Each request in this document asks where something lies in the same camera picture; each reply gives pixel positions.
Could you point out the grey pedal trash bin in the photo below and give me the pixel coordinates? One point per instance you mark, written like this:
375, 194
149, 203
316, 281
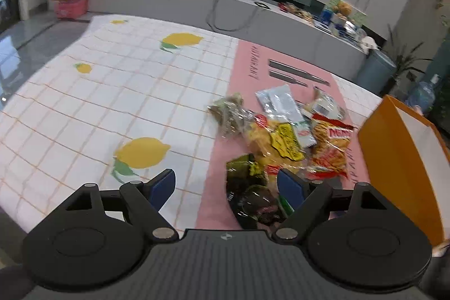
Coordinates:
375, 72

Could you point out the dark green snack packet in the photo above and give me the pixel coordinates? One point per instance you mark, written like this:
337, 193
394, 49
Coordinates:
253, 202

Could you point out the orange white storage box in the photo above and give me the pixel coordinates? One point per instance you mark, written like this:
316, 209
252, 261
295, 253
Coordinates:
408, 162

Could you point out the pink restaurant placemat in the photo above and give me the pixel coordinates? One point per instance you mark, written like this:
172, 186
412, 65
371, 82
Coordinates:
250, 73

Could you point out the white grey sachet packet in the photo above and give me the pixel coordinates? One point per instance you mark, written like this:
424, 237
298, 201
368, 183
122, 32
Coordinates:
279, 102

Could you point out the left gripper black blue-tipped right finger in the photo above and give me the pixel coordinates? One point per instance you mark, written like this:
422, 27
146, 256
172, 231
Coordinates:
309, 202

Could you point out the potted long-leaf plant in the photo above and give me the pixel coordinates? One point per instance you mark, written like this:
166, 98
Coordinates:
403, 57

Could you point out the red stick snack bag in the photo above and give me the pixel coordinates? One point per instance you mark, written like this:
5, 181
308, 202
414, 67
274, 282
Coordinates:
328, 155

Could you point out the pink storage basket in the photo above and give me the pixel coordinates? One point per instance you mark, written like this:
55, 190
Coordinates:
71, 9

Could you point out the green brown snack packet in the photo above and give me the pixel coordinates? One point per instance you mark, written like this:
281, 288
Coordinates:
230, 114

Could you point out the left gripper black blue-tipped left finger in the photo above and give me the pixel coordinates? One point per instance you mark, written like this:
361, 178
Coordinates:
143, 202

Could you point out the teddy bear toy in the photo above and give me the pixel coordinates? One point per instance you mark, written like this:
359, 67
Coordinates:
342, 9

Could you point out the yellow waffle cookie packet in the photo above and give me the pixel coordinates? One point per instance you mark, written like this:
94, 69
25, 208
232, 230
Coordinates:
274, 145

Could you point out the blue water jug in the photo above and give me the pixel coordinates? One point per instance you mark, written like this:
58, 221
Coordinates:
422, 97

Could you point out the grey tv console bench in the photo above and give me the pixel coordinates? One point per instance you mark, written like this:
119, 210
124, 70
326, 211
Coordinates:
256, 21

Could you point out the lemon grid tablecloth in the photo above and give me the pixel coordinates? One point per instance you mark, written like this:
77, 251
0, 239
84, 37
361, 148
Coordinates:
125, 101

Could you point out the clear pale snack packet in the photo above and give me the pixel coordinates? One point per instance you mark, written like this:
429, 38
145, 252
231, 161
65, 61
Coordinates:
324, 105

